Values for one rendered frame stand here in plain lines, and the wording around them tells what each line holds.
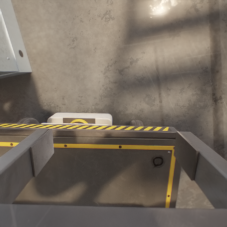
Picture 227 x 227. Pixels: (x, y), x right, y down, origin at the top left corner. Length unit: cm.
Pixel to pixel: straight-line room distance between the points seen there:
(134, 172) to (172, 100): 42
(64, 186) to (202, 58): 76
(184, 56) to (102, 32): 38
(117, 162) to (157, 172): 13
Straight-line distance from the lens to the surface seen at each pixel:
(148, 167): 53
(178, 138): 16
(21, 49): 83
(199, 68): 85
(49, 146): 17
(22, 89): 88
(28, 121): 77
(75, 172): 54
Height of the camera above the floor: 76
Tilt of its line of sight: 76 degrees down
